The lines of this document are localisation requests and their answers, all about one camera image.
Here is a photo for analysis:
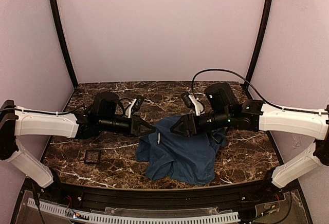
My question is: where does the blue garment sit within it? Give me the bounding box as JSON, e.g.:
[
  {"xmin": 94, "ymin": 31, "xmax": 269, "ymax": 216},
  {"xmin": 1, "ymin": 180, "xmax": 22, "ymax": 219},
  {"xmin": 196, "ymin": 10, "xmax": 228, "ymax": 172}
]
[{"xmin": 136, "ymin": 116, "xmax": 226, "ymax": 185}]

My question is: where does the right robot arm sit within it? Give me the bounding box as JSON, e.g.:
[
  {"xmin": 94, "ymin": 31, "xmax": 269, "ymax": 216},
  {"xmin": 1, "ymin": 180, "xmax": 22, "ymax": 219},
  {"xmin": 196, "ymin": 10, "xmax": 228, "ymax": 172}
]
[{"xmin": 170, "ymin": 83, "xmax": 328, "ymax": 191}]

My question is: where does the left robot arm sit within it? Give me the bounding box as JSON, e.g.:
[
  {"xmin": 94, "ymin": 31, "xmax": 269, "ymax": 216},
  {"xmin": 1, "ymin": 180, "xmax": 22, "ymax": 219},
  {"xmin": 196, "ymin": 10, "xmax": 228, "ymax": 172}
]
[{"xmin": 1, "ymin": 91, "xmax": 155, "ymax": 188}]

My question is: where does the black square box lower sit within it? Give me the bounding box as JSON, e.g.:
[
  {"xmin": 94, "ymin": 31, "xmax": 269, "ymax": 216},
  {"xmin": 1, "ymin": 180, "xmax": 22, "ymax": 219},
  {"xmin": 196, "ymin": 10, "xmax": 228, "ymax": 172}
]
[{"xmin": 84, "ymin": 150, "xmax": 101, "ymax": 164}]

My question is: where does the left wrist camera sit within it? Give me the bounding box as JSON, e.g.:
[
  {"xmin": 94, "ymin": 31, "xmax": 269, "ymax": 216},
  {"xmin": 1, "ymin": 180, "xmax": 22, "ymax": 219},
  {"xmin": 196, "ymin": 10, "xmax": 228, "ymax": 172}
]
[{"xmin": 125, "ymin": 96, "xmax": 144, "ymax": 118}]

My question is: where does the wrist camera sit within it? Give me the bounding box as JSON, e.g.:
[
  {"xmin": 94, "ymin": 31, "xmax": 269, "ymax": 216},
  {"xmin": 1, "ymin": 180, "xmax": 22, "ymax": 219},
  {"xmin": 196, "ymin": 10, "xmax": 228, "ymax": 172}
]
[
  {"xmin": 125, "ymin": 96, "xmax": 144, "ymax": 118},
  {"xmin": 181, "ymin": 92, "xmax": 205, "ymax": 116}
]

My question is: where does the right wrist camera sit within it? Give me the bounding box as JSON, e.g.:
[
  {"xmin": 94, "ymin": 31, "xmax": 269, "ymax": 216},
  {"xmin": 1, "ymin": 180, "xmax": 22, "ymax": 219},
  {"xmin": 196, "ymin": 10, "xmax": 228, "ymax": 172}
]
[{"xmin": 181, "ymin": 92, "xmax": 205, "ymax": 116}]

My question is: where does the black front rail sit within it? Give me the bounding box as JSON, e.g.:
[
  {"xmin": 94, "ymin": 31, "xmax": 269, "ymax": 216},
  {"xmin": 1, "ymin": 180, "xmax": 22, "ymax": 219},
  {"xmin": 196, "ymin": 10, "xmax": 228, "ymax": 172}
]
[{"xmin": 40, "ymin": 181, "xmax": 283, "ymax": 211}]

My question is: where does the white slotted cable duct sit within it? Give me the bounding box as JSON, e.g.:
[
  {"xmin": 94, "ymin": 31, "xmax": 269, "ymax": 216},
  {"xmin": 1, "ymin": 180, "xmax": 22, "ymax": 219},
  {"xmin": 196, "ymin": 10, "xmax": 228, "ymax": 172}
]
[{"xmin": 39, "ymin": 201, "xmax": 241, "ymax": 223}]

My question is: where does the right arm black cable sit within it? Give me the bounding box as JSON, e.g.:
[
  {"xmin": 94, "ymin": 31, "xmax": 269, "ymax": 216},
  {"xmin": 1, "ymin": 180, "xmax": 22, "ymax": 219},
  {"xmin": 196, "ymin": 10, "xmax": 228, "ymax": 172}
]
[{"xmin": 191, "ymin": 67, "xmax": 327, "ymax": 113}]

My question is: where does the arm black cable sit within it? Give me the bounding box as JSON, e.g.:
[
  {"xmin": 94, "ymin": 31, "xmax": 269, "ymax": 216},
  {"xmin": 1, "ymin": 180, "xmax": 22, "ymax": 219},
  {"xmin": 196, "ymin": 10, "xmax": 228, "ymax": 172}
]
[
  {"xmin": 0, "ymin": 98, "xmax": 134, "ymax": 116},
  {"xmin": 191, "ymin": 67, "xmax": 327, "ymax": 113}
]

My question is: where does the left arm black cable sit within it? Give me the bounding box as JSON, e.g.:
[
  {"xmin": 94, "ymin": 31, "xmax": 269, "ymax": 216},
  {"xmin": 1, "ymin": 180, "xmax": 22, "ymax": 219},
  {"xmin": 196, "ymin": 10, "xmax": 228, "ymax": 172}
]
[{"xmin": 0, "ymin": 98, "xmax": 134, "ymax": 116}]

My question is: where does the left black frame post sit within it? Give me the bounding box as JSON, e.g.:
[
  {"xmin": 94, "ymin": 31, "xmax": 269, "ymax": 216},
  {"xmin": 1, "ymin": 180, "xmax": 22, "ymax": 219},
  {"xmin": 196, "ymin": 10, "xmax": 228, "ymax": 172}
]
[{"xmin": 49, "ymin": 0, "xmax": 79, "ymax": 88}]

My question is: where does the black frame post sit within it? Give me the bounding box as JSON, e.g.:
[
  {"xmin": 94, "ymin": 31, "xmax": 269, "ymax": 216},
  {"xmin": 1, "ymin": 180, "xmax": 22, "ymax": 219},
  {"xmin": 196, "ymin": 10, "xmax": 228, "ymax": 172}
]
[
  {"xmin": 244, "ymin": 0, "xmax": 272, "ymax": 89},
  {"xmin": 49, "ymin": 0, "xmax": 79, "ymax": 88}
]

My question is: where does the right black frame post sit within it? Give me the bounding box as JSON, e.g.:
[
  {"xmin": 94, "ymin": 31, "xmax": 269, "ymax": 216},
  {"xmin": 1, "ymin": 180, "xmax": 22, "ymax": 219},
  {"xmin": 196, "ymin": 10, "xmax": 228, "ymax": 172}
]
[{"xmin": 244, "ymin": 0, "xmax": 272, "ymax": 89}]

